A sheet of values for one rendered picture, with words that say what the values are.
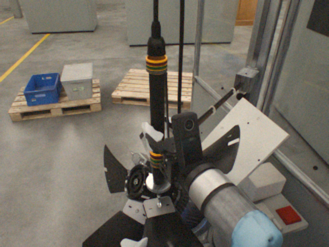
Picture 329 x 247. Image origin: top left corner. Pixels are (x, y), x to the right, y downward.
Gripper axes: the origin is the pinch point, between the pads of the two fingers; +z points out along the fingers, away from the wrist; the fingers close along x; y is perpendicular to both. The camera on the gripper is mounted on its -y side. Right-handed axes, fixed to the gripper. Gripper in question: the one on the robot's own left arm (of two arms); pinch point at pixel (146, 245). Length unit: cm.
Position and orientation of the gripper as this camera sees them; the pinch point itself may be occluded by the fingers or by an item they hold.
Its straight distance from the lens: 74.0
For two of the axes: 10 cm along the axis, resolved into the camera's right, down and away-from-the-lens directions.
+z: 5.7, -4.7, 6.7
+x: 0.9, 8.5, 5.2
